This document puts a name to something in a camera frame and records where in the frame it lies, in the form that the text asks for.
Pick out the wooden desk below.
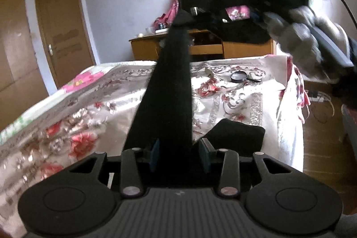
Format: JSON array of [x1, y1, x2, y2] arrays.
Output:
[[129, 30, 276, 63]]

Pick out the black pants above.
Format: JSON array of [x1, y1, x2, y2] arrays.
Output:
[[123, 9, 265, 166]]

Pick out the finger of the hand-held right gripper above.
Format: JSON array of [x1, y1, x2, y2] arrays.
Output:
[[178, 0, 232, 29]]

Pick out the beige floral bedspread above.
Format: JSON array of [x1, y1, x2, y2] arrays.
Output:
[[0, 55, 310, 238]]

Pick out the white power strip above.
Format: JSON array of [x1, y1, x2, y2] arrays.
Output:
[[307, 90, 325, 103]]

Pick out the wooden wardrobe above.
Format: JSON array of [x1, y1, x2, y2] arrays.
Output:
[[0, 0, 95, 130]]

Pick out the black magnifying glass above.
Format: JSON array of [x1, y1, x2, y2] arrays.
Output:
[[230, 71, 263, 84]]

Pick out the black cloth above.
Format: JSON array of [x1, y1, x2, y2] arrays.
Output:
[[218, 12, 275, 45]]

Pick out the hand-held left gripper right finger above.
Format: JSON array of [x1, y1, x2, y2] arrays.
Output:
[[199, 138, 292, 198]]

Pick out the person's right hand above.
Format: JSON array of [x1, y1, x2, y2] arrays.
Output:
[[264, 6, 349, 80]]

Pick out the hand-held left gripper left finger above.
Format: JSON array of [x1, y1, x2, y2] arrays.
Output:
[[68, 139, 161, 198]]

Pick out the wooden door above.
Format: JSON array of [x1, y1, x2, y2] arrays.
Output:
[[33, 0, 97, 89]]

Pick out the pink floral cloth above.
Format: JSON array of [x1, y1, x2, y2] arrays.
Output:
[[162, 0, 251, 28]]

